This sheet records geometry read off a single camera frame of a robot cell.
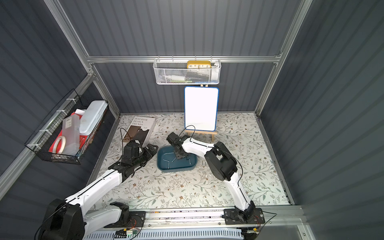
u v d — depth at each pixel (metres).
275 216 0.69
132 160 0.66
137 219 0.74
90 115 0.74
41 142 0.61
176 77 0.92
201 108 0.91
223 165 0.56
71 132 0.68
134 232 0.70
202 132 0.99
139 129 1.05
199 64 0.87
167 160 0.94
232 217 0.73
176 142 0.73
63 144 0.63
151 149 0.77
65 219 0.39
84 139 0.69
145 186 0.85
